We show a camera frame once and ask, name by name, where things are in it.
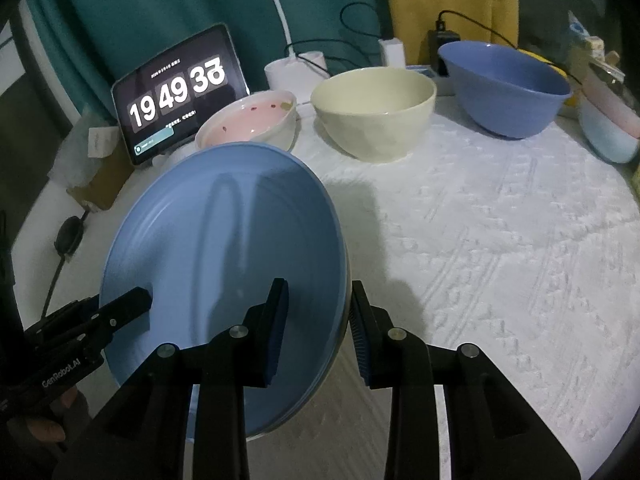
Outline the blue plate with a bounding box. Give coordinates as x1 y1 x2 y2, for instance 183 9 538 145
100 142 349 437

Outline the pink strawberry bowl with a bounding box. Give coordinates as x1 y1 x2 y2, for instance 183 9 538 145
194 90 297 151

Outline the cream yellow bowl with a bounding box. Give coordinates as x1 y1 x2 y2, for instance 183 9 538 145
310 67 437 162

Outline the large blue bowl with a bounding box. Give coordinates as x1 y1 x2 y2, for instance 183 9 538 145
438 40 572 140

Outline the left hand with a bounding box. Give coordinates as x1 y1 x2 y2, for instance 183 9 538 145
26 386 79 444

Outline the black round device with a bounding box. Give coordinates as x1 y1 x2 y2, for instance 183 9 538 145
41 209 90 318

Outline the white tablecloth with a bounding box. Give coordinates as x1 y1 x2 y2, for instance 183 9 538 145
12 98 639 479

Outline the cardboard box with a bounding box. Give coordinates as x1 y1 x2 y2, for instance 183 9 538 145
67 141 134 211

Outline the small white box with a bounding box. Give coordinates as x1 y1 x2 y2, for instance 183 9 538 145
87 126 120 159

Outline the tablet showing clock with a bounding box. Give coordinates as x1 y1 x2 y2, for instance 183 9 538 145
111 23 250 166

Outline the light blue bowl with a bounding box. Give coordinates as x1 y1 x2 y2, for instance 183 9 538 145
578 96 639 165

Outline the teal curtain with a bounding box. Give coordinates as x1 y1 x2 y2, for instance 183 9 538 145
26 0 393 119

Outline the pink bowl in stack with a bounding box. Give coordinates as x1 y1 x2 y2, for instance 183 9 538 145
582 63 640 139

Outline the white desk lamp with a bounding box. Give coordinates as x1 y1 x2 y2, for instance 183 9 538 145
264 0 330 105

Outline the steel bowl on top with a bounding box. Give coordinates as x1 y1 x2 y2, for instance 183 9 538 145
589 58 625 84

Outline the white basket with items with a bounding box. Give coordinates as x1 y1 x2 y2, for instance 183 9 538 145
567 11 620 81

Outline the white charger plug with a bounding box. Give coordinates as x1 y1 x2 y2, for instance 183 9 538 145
378 38 406 68

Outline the black power adapter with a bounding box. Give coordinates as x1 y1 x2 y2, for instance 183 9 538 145
426 29 461 77

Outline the yellow curtain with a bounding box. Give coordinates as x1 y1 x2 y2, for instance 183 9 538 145
378 0 521 65

